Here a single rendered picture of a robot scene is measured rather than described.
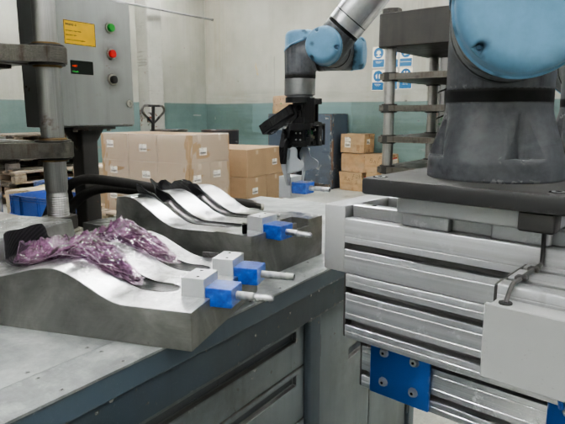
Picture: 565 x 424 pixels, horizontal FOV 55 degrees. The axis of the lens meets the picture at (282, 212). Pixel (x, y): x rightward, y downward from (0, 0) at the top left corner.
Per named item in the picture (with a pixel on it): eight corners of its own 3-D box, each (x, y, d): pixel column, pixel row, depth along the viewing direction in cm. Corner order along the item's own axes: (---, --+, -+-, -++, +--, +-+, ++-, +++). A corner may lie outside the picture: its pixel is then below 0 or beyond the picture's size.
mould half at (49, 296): (257, 291, 96) (256, 230, 94) (192, 352, 71) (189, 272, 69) (27, 268, 110) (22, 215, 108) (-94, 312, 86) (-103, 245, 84)
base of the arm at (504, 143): (579, 175, 64) (588, 90, 62) (541, 188, 53) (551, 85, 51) (457, 166, 74) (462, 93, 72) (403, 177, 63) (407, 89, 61)
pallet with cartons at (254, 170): (285, 208, 646) (285, 145, 633) (247, 219, 576) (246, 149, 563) (205, 200, 704) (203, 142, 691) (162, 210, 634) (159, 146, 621)
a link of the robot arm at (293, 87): (277, 78, 128) (296, 80, 135) (278, 98, 129) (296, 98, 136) (304, 77, 124) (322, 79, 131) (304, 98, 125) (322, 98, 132)
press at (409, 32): (514, 216, 592) (529, 20, 556) (466, 242, 472) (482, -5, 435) (432, 208, 649) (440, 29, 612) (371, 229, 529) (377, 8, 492)
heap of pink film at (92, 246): (188, 259, 95) (187, 215, 93) (132, 290, 78) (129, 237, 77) (65, 248, 102) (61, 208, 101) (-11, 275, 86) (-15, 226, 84)
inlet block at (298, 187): (334, 199, 132) (335, 177, 131) (324, 202, 128) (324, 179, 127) (289, 194, 139) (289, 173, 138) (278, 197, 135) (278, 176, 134)
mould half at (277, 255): (321, 254, 121) (322, 194, 119) (251, 283, 100) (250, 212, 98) (165, 228, 149) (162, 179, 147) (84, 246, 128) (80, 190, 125)
